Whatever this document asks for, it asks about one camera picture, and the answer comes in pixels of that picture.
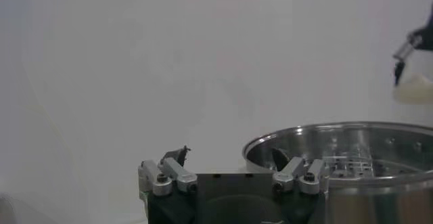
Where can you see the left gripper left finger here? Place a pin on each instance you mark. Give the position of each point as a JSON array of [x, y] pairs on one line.
[[179, 176]]

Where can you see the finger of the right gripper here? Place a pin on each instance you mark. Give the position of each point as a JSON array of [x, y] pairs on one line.
[[404, 52]]

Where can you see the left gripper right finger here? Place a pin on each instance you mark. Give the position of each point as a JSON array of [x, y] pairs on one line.
[[291, 175]]

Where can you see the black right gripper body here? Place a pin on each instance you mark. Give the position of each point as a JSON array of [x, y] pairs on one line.
[[428, 39]]

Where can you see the stainless steel steamer basket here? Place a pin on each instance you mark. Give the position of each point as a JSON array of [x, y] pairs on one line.
[[372, 144]]

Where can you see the white steamed baozi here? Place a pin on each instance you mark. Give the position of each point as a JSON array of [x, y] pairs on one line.
[[416, 91]]

